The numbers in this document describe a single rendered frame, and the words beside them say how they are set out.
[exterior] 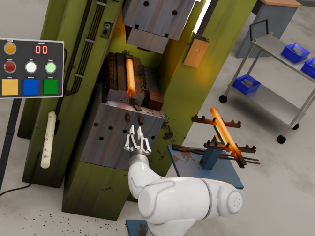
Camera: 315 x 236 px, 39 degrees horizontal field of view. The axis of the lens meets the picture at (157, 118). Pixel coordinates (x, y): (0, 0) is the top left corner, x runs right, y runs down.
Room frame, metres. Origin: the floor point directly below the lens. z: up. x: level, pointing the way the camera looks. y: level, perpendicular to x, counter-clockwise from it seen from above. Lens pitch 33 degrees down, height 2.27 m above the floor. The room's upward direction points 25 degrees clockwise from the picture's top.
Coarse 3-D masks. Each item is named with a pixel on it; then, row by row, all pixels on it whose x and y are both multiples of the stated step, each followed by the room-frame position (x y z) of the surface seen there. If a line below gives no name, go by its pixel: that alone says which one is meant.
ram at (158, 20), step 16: (128, 0) 2.10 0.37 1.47; (144, 0) 2.06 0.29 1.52; (160, 0) 2.08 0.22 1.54; (176, 0) 2.11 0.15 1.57; (192, 0) 2.13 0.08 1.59; (128, 16) 2.04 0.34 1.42; (144, 16) 2.07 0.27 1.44; (160, 16) 2.09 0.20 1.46; (176, 16) 2.12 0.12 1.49; (160, 32) 2.10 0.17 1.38; (176, 32) 2.13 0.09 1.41
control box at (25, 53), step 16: (0, 48) 1.69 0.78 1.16; (16, 48) 1.74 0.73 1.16; (32, 48) 1.80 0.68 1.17; (48, 48) 1.85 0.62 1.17; (0, 64) 1.67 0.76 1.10; (16, 64) 1.72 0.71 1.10; (0, 80) 1.64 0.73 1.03; (0, 96) 1.61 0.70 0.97; (16, 96) 1.66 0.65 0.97; (32, 96) 1.72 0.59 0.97; (48, 96) 1.78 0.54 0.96
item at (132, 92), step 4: (128, 60) 2.39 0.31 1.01; (128, 64) 2.35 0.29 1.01; (132, 64) 2.37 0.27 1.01; (128, 68) 2.30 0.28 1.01; (132, 68) 2.32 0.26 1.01; (128, 72) 2.27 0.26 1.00; (132, 72) 2.28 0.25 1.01; (128, 76) 2.23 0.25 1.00; (132, 76) 2.23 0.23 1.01; (132, 80) 2.20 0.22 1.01; (132, 84) 2.15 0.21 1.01; (132, 88) 2.11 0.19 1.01; (128, 92) 2.07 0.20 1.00; (132, 92) 2.06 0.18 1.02; (136, 92) 2.09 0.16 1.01; (132, 96) 2.02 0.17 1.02; (132, 100) 2.01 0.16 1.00; (132, 104) 2.01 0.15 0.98
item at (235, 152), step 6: (216, 114) 2.19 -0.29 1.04; (216, 120) 2.15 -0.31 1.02; (222, 126) 2.09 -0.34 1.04; (222, 132) 2.07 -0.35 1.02; (228, 132) 2.07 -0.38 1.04; (228, 138) 2.01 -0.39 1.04; (234, 144) 1.98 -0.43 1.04; (234, 150) 1.92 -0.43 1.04; (240, 150) 1.94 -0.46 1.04; (234, 156) 1.90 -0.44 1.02; (240, 156) 1.89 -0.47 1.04; (240, 162) 1.86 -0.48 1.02
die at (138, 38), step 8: (128, 32) 2.09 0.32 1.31; (136, 32) 2.06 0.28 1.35; (144, 32) 2.08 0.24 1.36; (128, 40) 2.06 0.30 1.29; (136, 40) 2.07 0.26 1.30; (144, 40) 2.08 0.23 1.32; (152, 40) 2.10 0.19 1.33; (160, 40) 2.11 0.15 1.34; (144, 48) 2.09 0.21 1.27; (152, 48) 2.10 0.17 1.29; (160, 48) 2.11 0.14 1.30
